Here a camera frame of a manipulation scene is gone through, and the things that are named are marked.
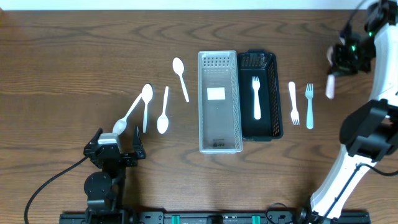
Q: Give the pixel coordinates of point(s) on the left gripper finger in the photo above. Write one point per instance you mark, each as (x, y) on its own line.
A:
(136, 141)
(94, 140)

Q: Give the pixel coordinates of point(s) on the black plastic basket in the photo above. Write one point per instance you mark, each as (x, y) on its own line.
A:
(262, 64)

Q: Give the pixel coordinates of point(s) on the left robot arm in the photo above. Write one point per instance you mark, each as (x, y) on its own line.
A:
(105, 189)

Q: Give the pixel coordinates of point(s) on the white spoon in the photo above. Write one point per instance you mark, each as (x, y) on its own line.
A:
(147, 94)
(330, 84)
(121, 124)
(179, 68)

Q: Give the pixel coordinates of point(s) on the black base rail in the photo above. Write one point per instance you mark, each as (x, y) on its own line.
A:
(270, 216)

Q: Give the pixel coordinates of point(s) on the white fork tines down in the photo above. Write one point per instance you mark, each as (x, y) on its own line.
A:
(294, 114)

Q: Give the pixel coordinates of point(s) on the white fork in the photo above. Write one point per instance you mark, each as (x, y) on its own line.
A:
(256, 86)

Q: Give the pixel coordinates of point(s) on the clear plastic basket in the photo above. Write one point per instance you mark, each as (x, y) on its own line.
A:
(218, 103)

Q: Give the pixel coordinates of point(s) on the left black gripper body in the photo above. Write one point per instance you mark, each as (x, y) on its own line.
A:
(115, 156)

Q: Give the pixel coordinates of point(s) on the white spoon bowl down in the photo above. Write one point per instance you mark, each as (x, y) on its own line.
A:
(163, 121)

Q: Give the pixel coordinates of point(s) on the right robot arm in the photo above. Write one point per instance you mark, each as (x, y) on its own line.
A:
(370, 133)

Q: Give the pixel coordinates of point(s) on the pale green fork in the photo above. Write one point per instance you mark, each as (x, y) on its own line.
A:
(309, 96)

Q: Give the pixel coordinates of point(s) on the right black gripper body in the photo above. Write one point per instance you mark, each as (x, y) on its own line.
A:
(358, 56)

